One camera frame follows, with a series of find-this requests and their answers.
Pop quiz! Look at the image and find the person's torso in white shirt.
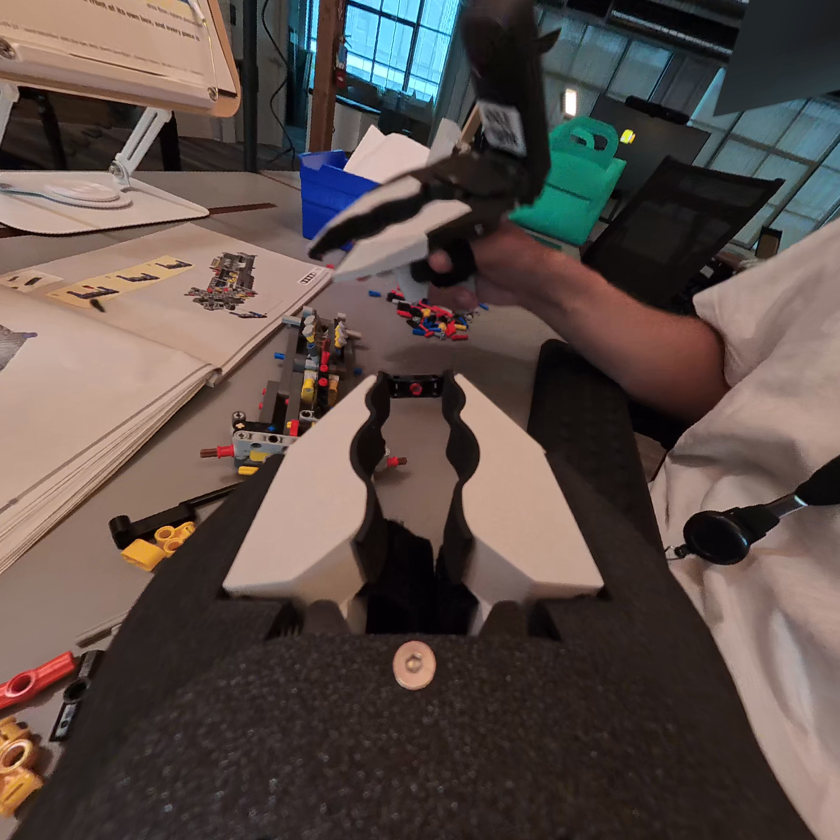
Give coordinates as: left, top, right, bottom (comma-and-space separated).
646, 217, 840, 840

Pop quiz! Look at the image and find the black badge reel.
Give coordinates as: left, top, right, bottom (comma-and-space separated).
666, 502, 785, 567

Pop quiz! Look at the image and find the pile of yellow lego pieces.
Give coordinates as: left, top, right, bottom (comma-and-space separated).
0, 521, 198, 815

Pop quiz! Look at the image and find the black lego crank piece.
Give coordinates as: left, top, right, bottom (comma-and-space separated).
108, 482, 244, 549

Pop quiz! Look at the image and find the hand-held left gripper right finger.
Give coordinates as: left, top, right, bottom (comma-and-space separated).
443, 371, 605, 631

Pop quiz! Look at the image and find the small black lego connector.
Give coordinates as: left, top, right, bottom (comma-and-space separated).
388, 373, 446, 400

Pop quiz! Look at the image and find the person's right forearm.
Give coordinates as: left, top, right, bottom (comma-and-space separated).
545, 259, 731, 421

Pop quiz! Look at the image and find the brown wooden post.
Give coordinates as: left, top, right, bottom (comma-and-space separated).
308, 0, 347, 153

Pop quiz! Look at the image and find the thick open lego instruction booklet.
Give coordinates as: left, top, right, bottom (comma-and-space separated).
0, 285, 224, 573

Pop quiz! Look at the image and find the long lego chassis assembly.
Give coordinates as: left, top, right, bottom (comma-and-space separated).
200, 311, 411, 476

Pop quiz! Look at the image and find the thin black lego liftarm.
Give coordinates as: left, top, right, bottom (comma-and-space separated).
49, 650, 106, 742

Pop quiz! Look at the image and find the person's right hand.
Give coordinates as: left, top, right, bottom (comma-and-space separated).
427, 223, 573, 311

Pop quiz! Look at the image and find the crumpled white paper bag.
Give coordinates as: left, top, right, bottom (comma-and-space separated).
343, 118, 463, 186

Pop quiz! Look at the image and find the pile of mixed lego pieces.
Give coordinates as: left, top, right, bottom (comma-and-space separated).
367, 289, 491, 343

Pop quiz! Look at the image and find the printed paper sheet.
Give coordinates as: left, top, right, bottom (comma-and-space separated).
0, 0, 237, 89

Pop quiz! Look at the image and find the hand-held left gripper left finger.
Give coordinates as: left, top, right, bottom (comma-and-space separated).
223, 373, 391, 631

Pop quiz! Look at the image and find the large black screen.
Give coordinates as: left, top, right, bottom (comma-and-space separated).
587, 95, 713, 194

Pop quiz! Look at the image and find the black metal pole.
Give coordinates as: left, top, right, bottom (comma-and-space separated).
239, 0, 261, 173

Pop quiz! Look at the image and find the red lego axle connector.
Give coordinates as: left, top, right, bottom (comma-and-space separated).
0, 651, 78, 711

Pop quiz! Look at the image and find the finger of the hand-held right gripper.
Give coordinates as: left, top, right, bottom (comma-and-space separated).
331, 200, 475, 285
306, 174, 429, 262

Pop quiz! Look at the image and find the blue plastic bin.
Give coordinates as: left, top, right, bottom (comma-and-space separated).
300, 150, 383, 240

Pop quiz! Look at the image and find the teal carrier box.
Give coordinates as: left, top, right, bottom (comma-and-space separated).
508, 117, 627, 249

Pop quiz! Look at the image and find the lego instruction sheet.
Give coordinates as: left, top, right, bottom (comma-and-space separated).
0, 223, 334, 386

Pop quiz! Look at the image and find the black perforated panel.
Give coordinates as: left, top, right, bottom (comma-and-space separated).
528, 340, 665, 553

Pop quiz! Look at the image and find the black mesh office chair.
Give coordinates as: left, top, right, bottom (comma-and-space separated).
581, 156, 785, 309

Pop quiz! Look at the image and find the large paned window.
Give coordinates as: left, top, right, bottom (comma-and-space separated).
341, 0, 460, 104

